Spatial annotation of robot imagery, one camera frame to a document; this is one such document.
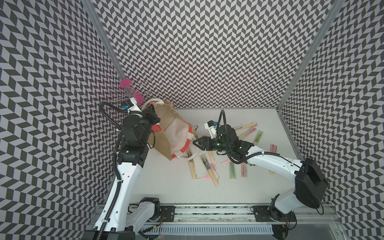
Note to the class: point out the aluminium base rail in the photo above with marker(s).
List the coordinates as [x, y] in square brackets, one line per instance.
[243, 214]

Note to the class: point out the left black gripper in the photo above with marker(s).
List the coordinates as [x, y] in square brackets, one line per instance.
[150, 113]

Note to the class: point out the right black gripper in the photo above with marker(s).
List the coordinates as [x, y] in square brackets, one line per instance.
[203, 139]

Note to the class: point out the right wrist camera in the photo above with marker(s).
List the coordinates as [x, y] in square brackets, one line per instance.
[211, 126]

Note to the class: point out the pink blue folding fan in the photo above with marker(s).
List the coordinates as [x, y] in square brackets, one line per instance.
[273, 149]

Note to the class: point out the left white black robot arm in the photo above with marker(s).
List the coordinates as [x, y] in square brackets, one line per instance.
[134, 128]

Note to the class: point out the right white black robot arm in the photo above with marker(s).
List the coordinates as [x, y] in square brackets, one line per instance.
[309, 182]

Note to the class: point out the green pink folding fan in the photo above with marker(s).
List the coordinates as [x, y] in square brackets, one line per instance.
[233, 174]

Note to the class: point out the burlap red tote bag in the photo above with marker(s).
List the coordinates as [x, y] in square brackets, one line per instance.
[174, 136]

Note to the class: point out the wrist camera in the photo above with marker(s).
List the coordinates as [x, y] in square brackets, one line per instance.
[130, 105]
[211, 126]

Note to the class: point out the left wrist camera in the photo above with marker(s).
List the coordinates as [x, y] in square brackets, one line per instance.
[130, 105]

